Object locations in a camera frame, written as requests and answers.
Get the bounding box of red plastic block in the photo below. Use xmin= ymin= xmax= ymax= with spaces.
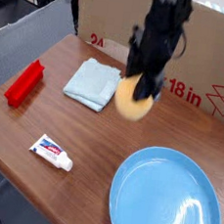
xmin=5 ymin=60 xmax=44 ymax=108

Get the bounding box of white toothpaste tube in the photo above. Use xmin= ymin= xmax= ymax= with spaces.
xmin=29 ymin=134 xmax=72 ymax=172

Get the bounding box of yellow ball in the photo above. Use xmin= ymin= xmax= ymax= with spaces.
xmin=114 ymin=73 xmax=154 ymax=121

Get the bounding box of light blue folded cloth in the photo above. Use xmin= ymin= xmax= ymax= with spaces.
xmin=64 ymin=58 xmax=121 ymax=112

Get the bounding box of cardboard box wall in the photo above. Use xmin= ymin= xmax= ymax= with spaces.
xmin=78 ymin=0 xmax=224 ymax=121

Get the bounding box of grey fabric partition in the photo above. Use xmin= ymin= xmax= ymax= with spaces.
xmin=0 ymin=0 xmax=75 ymax=85

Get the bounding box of blue plate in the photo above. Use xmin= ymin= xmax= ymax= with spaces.
xmin=109 ymin=147 xmax=222 ymax=224

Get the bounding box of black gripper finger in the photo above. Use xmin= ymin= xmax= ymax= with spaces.
xmin=132 ymin=71 xmax=164 ymax=101

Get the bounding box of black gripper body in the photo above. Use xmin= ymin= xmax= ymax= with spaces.
xmin=125 ymin=10 xmax=190 ymax=79

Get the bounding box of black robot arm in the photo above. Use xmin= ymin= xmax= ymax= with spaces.
xmin=125 ymin=0 xmax=193 ymax=101

